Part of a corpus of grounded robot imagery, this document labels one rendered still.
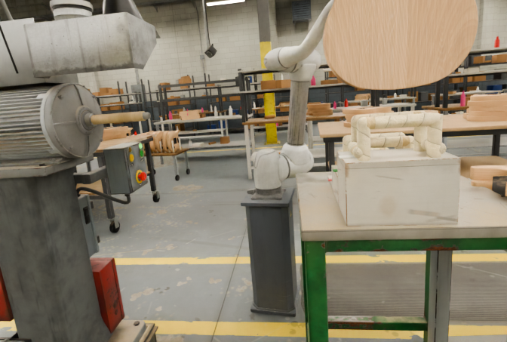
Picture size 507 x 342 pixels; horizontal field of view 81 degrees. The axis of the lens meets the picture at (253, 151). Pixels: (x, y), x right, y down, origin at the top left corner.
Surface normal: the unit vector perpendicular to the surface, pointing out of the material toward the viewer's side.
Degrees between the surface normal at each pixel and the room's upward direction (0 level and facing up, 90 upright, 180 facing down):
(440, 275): 90
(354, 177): 90
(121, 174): 90
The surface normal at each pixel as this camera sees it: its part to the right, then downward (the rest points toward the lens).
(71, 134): 0.97, 0.03
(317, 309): -0.11, 0.19
